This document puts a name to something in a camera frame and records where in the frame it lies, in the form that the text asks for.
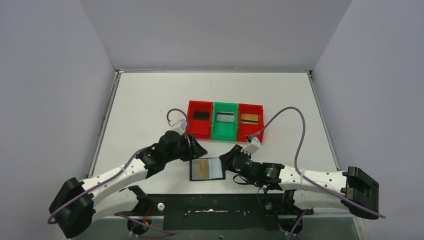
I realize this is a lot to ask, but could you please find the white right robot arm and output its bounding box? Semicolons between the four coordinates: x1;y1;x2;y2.
219;142;383;220

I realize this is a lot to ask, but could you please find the red plastic bin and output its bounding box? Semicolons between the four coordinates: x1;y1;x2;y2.
186;100;214;140
236;103;264;142

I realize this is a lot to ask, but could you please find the black card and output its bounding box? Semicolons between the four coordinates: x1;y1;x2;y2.
193;111;210;121

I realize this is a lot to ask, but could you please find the red plastic bin left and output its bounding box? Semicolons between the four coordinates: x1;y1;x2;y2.
186;100;214;140

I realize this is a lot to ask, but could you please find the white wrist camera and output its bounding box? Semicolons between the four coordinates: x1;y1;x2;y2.
168;119;188;136
241;136;261;156

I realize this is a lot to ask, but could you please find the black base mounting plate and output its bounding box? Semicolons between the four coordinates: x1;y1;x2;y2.
115;193;315;232

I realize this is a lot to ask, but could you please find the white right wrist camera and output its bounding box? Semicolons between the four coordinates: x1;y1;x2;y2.
241;136;261;156

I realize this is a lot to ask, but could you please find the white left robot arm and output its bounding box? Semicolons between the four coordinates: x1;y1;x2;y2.
47;130;208;239

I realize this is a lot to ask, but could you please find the silver magnetic stripe card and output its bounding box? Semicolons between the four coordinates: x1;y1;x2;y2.
216;112;235;123

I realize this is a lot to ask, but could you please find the red plastic bin right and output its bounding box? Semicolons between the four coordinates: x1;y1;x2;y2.
236;103;264;142

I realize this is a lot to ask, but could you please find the black leather card holder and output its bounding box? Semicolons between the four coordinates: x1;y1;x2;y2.
189;157;226;182

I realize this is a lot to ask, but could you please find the green plastic bin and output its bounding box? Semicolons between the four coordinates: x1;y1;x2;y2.
210;102;238;142

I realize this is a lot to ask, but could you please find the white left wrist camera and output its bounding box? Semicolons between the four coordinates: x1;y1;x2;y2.
168;119;188;136

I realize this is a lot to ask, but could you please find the gold VIP card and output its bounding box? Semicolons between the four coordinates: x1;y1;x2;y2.
240;113;260;125

